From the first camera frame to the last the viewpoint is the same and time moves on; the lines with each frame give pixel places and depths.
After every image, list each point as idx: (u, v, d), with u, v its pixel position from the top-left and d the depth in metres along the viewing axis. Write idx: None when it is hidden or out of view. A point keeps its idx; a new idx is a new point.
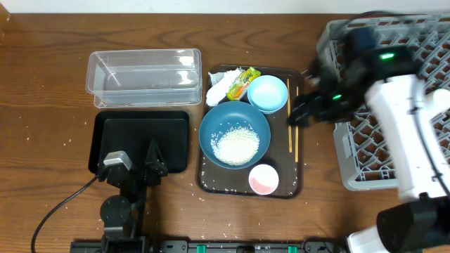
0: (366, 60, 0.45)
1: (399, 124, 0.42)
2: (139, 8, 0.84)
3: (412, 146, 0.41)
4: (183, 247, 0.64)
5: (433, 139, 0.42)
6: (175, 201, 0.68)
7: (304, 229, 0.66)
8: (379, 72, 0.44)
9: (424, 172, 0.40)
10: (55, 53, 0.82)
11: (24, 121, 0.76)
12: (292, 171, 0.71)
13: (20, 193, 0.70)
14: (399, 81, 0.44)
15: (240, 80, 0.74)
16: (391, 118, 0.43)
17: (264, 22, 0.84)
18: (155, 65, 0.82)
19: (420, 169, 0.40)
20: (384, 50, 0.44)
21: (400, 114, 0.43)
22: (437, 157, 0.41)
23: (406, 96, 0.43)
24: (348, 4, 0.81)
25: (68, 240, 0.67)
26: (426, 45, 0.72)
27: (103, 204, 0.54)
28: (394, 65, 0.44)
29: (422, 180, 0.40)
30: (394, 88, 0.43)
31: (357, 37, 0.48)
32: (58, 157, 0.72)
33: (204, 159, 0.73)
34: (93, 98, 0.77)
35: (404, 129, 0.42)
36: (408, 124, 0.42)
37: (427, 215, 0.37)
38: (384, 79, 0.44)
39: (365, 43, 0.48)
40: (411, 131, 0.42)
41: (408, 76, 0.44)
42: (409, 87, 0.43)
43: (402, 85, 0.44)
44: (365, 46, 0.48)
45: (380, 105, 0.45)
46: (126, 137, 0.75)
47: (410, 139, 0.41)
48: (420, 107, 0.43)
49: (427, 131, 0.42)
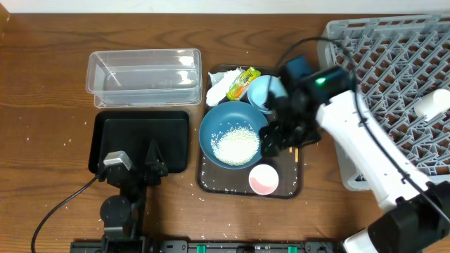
0: (304, 89, 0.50)
1: (354, 140, 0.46)
2: (139, 8, 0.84)
3: (373, 158, 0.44)
4: (183, 247, 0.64)
5: (389, 142, 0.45)
6: (174, 201, 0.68)
7: (304, 229, 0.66)
8: (317, 97, 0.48)
9: (392, 177, 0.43)
10: (55, 53, 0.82)
11: (24, 121, 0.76)
12: (292, 171, 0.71)
13: (20, 193, 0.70)
14: (337, 100, 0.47)
15: (240, 80, 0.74)
16: (346, 135, 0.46)
17: (264, 22, 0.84)
18: (155, 65, 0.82)
19: (387, 176, 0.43)
20: (314, 77, 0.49)
21: (352, 129, 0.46)
22: (399, 159, 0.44)
23: (351, 111, 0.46)
24: (347, 4, 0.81)
25: (68, 240, 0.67)
26: (418, 46, 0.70)
27: (103, 204, 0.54)
28: (330, 88, 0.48)
29: (393, 187, 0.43)
30: (335, 109, 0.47)
31: (292, 68, 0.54)
32: (58, 157, 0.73)
33: (204, 159, 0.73)
34: (93, 98, 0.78)
35: (361, 143, 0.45)
36: (363, 136, 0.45)
37: (407, 221, 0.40)
38: (325, 102, 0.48)
39: (297, 71, 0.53)
40: (368, 143, 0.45)
41: (347, 92, 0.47)
42: (349, 102, 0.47)
43: (344, 102, 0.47)
44: (299, 74, 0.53)
45: (332, 126, 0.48)
46: (126, 137, 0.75)
47: (370, 151, 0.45)
48: (366, 117, 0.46)
49: (382, 137, 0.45)
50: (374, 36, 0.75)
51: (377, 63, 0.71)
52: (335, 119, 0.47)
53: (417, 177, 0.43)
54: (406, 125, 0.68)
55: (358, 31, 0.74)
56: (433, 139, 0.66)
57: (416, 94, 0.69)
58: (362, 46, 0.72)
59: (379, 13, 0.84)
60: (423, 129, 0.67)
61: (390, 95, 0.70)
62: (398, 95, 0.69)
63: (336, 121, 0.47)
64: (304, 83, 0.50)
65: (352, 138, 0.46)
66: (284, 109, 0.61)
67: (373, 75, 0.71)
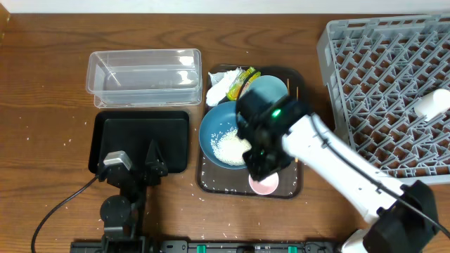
0: (264, 125, 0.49)
1: (321, 161, 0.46)
2: (139, 8, 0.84)
3: (345, 176, 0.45)
4: (183, 247, 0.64)
5: (355, 157, 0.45)
6: (174, 201, 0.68)
7: (304, 229, 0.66)
8: (278, 129, 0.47)
9: (367, 190, 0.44)
10: (55, 53, 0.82)
11: (24, 121, 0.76)
12: (292, 171, 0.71)
13: (20, 193, 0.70)
14: (297, 127, 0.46)
15: (240, 80, 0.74)
16: (313, 159, 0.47)
17: (264, 22, 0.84)
18: (155, 65, 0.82)
19: (362, 189, 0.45)
20: (268, 112, 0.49)
21: (318, 153, 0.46)
22: (368, 171, 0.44)
23: (312, 134, 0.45)
24: (347, 4, 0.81)
25: (68, 240, 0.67)
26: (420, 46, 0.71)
27: (103, 204, 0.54)
28: (286, 117, 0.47)
29: (370, 199, 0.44)
30: (297, 136, 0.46)
31: (248, 104, 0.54)
32: (58, 157, 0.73)
33: (204, 159, 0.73)
34: (93, 98, 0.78)
35: (330, 164, 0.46)
36: (330, 157, 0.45)
37: (391, 230, 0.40)
38: (285, 132, 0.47)
39: (255, 105, 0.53)
40: (337, 162, 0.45)
41: (302, 118, 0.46)
42: (309, 126, 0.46)
43: (302, 127, 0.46)
44: (256, 109, 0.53)
45: (299, 151, 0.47)
46: (126, 137, 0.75)
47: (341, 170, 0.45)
48: (327, 136, 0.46)
49: (347, 153, 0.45)
50: (374, 36, 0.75)
51: (377, 63, 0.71)
52: (299, 147, 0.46)
53: (390, 183, 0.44)
54: (406, 125, 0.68)
55: (358, 31, 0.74)
56: (433, 139, 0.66)
57: (416, 94, 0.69)
58: (362, 46, 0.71)
59: (379, 13, 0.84)
60: (423, 129, 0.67)
61: (390, 95, 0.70)
62: (398, 95, 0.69)
63: (299, 147, 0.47)
64: (261, 119, 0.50)
65: (319, 160, 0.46)
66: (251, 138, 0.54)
67: (373, 75, 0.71)
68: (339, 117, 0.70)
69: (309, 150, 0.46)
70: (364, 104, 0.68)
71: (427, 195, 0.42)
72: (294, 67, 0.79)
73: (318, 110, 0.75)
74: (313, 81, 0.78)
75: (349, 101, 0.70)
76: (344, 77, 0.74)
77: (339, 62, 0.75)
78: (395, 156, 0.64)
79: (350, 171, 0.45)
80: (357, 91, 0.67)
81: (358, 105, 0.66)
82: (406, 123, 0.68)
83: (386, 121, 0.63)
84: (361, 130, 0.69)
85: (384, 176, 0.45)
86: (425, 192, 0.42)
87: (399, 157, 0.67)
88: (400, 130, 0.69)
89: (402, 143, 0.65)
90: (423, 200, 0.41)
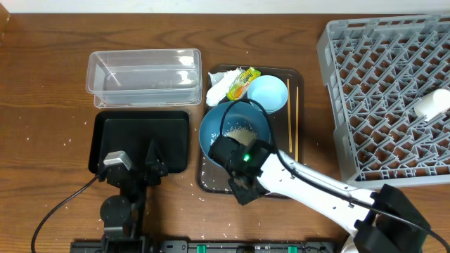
0: (237, 172, 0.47)
1: (295, 191, 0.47)
2: (139, 8, 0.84)
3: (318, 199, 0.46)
4: (183, 247, 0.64)
5: (323, 177, 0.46)
6: (174, 201, 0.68)
7: (304, 229, 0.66)
8: (253, 173, 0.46)
9: (341, 207, 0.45)
10: (55, 53, 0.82)
11: (24, 121, 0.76)
12: None
13: (19, 193, 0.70)
14: (268, 166, 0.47)
15: (240, 80, 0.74)
16: (287, 192, 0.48)
17: (264, 22, 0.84)
18: (155, 65, 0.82)
19: (337, 207, 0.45)
20: (240, 158, 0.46)
21: (290, 183, 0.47)
22: (337, 187, 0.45)
23: (280, 167, 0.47)
24: (347, 4, 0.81)
25: (68, 240, 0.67)
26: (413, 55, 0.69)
27: (103, 204, 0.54)
28: (257, 158, 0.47)
29: (346, 216, 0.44)
30: (268, 173, 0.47)
31: (220, 145, 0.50)
32: (58, 157, 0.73)
33: (204, 159, 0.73)
34: (93, 98, 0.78)
35: (304, 192, 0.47)
36: (301, 185, 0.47)
37: (373, 240, 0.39)
38: (259, 173, 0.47)
39: (227, 150, 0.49)
40: (307, 188, 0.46)
41: (271, 155, 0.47)
42: (275, 161, 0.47)
43: (271, 165, 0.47)
44: (230, 154, 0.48)
45: (273, 187, 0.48)
46: (126, 137, 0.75)
47: (313, 195, 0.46)
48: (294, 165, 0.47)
49: (314, 175, 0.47)
50: (374, 36, 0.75)
51: (377, 63, 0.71)
52: (273, 183, 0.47)
53: (361, 194, 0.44)
54: (406, 125, 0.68)
55: (357, 31, 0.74)
56: (433, 139, 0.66)
57: (416, 94, 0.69)
58: (362, 46, 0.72)
59: (379, 13, 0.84)
60: (423, 129, 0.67)
61: (390, 95, 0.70)
62: (398, 95, 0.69)
63: (273, 183, 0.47)
64: (234, 169, 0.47)
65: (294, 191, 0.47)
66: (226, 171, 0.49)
67: (373, 75, 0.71)
68: (339, 117, 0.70)
69: (282, 184, 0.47)
70: (364, 104, 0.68)
71: (394, 196, 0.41)
72: (294, 67, 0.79)
73: (318, 110, 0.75)
74: (313, 81, 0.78)
75: (349, 101, 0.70)
76: (344, 78, 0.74)
77: (339, 62, 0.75)
78: (395, 156, 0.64)
79: (323, 194, 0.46)
80: (357, 91, 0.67)
81: (358, 105, 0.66)
82: (406, 123, 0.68)
83: (386, 121, 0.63)
84: (361, 130, 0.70)
85: (354, 188, 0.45)
86: (391, 193, 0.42)
87: (399, 157, 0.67)
88: (400, 130, 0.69)
89: (402, 143, 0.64)
90: (392, 202, 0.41)
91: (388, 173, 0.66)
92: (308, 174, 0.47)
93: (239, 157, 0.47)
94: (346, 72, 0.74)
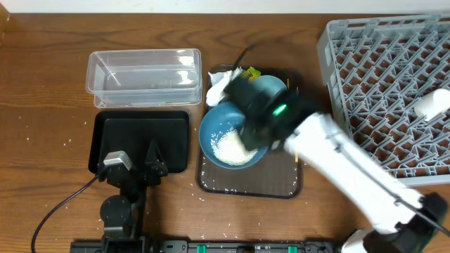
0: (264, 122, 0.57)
1: (334, 166, 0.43)
2: (138, 8, 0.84)
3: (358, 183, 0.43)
4: (183, 247, 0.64)
5: (374, 166, 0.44)
6: (174, 201, 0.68)
7: (304, 229, 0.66)
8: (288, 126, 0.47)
9: (385, 202, 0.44)
10: (54, 53, 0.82)
11: (24, 121, 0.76)
12: (292, 171, 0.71)
13: (20, 194, 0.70)
14: (307, 127, 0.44)
15: (241, 80, 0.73)
16: (324, 165, 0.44)
17: (264, 22, 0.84)
18: (155, 65, 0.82)
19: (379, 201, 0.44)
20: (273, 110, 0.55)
21: (330, 157, 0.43)
22: (385, 181, 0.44)
23: (324, 137, 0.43)
24: (347, 4, 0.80)
25: (68, 240, 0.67)
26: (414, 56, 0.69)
27: (103, 204, 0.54)
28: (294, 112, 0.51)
29: (388, 213, 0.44)
30: (309, 140, 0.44)
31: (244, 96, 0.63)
32: (58, 157, 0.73)
33: (204, 159, 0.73)
34: (92, 98, 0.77)
35: (343, 171, 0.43)
36: (344, 162, 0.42)
37: (410, 244, 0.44)
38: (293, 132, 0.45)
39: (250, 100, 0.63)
40: (349, 169, 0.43)
41: (313, 117, 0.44)
42: (319, 128, 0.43)
43: (314, 128, 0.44)
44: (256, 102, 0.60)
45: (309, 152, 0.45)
46: (126, 137, 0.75)
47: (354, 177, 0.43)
48: (342, 141, 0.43)
49: (361, 159, 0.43)
50: (374, 36, 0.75)
51: (377, 63, 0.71)
52: (313, 149, 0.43)
53: (406, 195, 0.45)
54: (406, 125, 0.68)
55: (358, 31, 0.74)
56: (433, 139, 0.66)
57: (416, 94, 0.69)
58: (362, 46, 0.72)
59: (379, 13, 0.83)
60: (423, 129, 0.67)
61: (390, 95, 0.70)
62: (398, 95, 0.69)
63: (312, 150, 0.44)
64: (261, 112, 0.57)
65: (332, 166, 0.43)
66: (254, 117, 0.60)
67: (373, 75, 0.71)
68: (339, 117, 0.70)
69: (323, 154, 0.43)
70: (364, 104, 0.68)
71: (437, 205, 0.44)
72: (294, 67, 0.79)
73: None
74: (314, 81, 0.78)
75: (349, 101, 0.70)
76: (344, 78, 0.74)
77: (339, 62, 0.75)
78: (394, 156, 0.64)
79: (366, 180, 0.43)
80: (357, 91, 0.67)
81: (359, 105, 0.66)
82: (406, 123, 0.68)
83: (386, 121, 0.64)
84: (361, 130, 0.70)
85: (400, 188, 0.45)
86: (436, 202, 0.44)
87: (399, 157, 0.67)
88: (400, 130, 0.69)
89: (402, 143, 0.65)
90: (434, 210, 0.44)
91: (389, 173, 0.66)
92: (354, 154, 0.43)
93: (264, 107, 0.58)
94: (346, 72, 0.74)
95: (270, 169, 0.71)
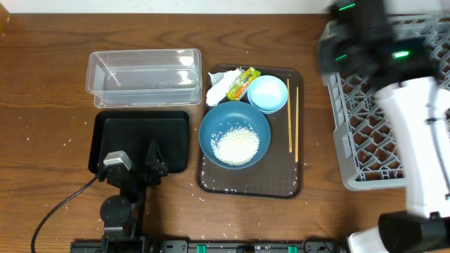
0: (373, 57, 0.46)
1: (413, 128, 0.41)
2: (139, 8, 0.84)
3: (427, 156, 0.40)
4: (183, 247, 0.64)
5: None
6: (174, 201, 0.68)
7: (304, 229, 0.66)
8: (391, 71, 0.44)
9: (439, 188, 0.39)
10: (55, 53, 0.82)
11: (24, 121, 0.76)
12: (292, 170, 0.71)
13: (20, 193, 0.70)
14: (415, 83, 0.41)
15: (240, 80, 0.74)
16: (403, 122, 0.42)
17: (264, 22, 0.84)
18: (155, 65, 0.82)
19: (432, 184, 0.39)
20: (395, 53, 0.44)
21: (417, 117, 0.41)
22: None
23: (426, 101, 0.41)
24: None
25: (68, 240, 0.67)
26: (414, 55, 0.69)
27: (103, 204, 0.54)
28: (410, 62, 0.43)
29: (436, 200, 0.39)
30: (409, 92, 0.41)
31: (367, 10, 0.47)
32: (58, 157, 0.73)
33: (204, 159, 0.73)
34: (93, 98, 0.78)
35: (420, 136, 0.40)
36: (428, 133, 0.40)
37: (435, 232, 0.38)
38: (399, 83, 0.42)
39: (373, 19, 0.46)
40: (427, 140, 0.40)
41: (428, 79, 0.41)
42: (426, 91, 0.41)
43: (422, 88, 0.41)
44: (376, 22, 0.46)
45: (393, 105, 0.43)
46: (126, 137, 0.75)
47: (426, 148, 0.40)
48: (438, 118, 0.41)
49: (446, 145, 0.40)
50: None
51: None
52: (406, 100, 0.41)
53: None
54: None
55: None
56: None
57: None
58: None
59: None
60: None
61: None
62: None
63: (402, 102, 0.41)
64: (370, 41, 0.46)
65: (413, 124, 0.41)
66: (358, 39, 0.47)
67: None
68: (339, 117, 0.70)
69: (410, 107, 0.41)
70: (364, 104, 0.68)
71: None
72: (294, 67, 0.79)
73: (318, 110, 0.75)
74: (313, 81, 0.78)
75: (349, 101, 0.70)
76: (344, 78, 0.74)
77: None
78: (394, 156, 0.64)
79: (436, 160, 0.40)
80: (357, 91, 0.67)
81: (359, 105, 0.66)
82: None
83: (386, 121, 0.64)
84: (361, 130, 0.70)
85: None
86: None
87: None
88: None
89: None
90: None
91: (388, 173, 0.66)
92: (441, 135, 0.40)
93: (384, 32, 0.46)
94: None
95: (270, 169, 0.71)
